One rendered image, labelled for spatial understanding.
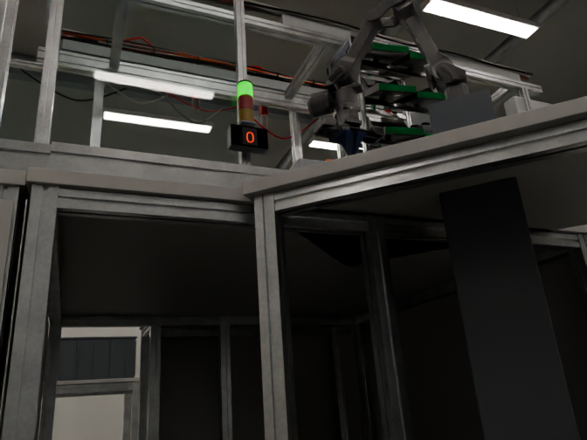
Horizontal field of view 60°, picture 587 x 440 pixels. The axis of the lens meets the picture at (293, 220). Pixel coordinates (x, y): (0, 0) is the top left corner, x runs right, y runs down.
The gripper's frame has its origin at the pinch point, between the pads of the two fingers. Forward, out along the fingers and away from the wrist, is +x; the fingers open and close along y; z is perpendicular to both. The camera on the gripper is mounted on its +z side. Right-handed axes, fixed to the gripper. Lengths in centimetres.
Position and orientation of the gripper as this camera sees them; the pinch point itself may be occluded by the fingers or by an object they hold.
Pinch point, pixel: (351, 147)
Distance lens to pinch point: 133.8
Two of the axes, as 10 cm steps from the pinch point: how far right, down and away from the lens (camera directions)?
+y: -9.2, -0.9, -3.9
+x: 0.5, 9.4, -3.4
